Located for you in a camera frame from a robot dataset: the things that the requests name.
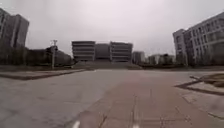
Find wide stone stairs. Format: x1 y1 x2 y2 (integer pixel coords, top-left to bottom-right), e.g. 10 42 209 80
71 60 144 71

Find twin-block grey building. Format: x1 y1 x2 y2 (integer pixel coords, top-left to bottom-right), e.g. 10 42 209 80
71 40 134 64

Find grey paved plaza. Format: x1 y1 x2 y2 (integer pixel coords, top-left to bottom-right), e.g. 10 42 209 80
0 68 224 128

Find group of distant buildings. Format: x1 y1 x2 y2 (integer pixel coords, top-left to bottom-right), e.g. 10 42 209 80
131 50 176 66

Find lamp pole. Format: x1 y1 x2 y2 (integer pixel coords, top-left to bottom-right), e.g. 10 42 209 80
49 39 59 70

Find low dark building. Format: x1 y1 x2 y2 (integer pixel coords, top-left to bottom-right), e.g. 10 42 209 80
25 45 74 67

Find pale many-windowed building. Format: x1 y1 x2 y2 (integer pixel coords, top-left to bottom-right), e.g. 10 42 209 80
172 11 224 67

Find raised kerbed bed with grass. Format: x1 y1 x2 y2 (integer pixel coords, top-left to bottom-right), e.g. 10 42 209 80
174 72 224 97

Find tall grey building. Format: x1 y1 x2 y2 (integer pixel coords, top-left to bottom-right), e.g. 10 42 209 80
0 7 31 66

